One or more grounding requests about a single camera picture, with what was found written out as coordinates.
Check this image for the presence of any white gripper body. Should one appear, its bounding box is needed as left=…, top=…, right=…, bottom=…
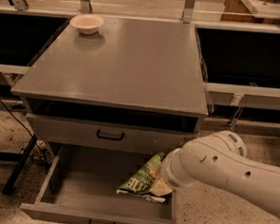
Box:
left=161, top=148, right=193, bottom=189

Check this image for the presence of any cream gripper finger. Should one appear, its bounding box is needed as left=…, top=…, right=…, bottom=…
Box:
left=149, top=177, right=173, bottom=196

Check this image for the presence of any green jalapeno chip bag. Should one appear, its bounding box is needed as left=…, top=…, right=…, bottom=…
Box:
left=116, top=152, right=171, bottom=204

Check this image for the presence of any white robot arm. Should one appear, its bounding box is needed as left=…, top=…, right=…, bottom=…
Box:
left=159, top=130, right=280, bottom=218

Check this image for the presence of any open grey middle drawer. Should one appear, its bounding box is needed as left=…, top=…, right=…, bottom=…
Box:
left=21, top=145, right=177, bottom=224

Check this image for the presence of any closed grey top drawer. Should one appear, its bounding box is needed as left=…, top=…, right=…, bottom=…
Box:
left=27, top=113, right=196, bottom=154

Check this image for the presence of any grey drawer cabinet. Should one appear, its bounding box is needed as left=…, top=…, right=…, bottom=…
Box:
left=12, top=17, right=208, bottom=134

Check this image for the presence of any black metal table leg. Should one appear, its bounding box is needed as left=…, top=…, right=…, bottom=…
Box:
left=2, top=135, right=37, bottom=196

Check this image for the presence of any wooden cabinet with white tray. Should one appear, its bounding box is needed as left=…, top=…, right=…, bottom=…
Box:
left=221, top=0, right=280, bottom=25

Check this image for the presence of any white bowl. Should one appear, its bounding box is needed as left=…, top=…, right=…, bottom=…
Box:
left=69, top=13, right=103, bottom=35

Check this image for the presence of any black top drawer handle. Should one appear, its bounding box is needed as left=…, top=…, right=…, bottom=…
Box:
left=96, top=129, right=124, bottom=141

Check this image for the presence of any black floor cable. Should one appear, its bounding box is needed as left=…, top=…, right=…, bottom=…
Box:
left=0, top=96, right=56, bottom=166

